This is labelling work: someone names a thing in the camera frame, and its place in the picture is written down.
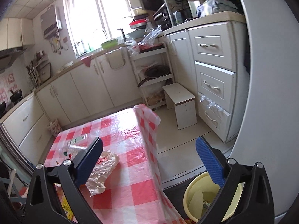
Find grey wall water heater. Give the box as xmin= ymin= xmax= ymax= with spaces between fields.
xmin=40 ymin=5 xmax=62 ymax=39

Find red white checkered tablecloth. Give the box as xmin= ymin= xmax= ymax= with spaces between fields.
xmin=44 ymin=105 xmax=184 ymax=223

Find black microwave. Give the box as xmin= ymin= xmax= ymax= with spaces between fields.
xmin=139 ymin=0 xmax=164 ymax=12

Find white drawer cabinet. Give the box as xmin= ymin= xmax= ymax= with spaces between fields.
xmin=188 ymin=21 xmax=250 ymax=143

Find floral small waste basket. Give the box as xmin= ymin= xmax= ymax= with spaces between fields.
xmin=47 ymin=119 xmax=62 ymax=137

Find black cooking pot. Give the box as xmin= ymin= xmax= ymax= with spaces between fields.
xmin=10 ymin=90 xmax=23 ymax=103

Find yellow plastic trash bin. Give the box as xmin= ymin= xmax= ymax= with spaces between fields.
xmin=182 ymin=171 xmax=246 ymax=224

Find white lower kitchen cabinets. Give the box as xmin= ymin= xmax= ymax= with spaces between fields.
xmin=1 ymin=48 xmax=141 ymax=166

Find green plastic basin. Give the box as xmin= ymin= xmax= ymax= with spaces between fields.
xmin=101 ymin=39 xmax=118 ymax=50

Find white kettle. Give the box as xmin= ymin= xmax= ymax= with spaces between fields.
xmin=186 ymin=0 xmax=206 ymax=18

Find black frying pan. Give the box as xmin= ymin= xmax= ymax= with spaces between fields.
xmin=137 ymin=65 xmax=170 ymax=87

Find small white step stool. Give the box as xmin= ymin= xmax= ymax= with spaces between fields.
xmin=162 ymin=83 xmax=197 ymax=130

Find white kitchen trolley rack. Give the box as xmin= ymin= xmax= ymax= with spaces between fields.
xmin=127 ymin=42 xmax=175 ymax=110

